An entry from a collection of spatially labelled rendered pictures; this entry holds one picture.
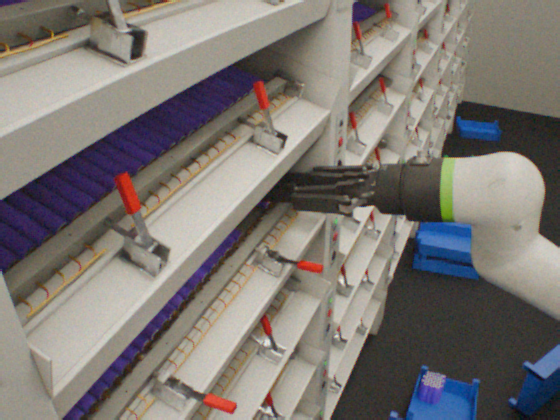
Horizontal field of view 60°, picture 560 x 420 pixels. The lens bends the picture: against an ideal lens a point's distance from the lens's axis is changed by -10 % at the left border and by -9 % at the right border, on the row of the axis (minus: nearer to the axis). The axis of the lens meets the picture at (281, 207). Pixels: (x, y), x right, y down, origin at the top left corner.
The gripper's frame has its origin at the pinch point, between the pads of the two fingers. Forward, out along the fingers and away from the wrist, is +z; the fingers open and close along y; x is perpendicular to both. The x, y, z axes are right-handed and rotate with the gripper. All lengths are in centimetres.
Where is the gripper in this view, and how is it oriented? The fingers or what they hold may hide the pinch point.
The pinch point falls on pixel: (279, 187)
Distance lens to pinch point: 84.8
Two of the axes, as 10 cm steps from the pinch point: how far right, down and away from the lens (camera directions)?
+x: 1.8, 8.8, 4.4
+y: -4.0, 4.7, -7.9
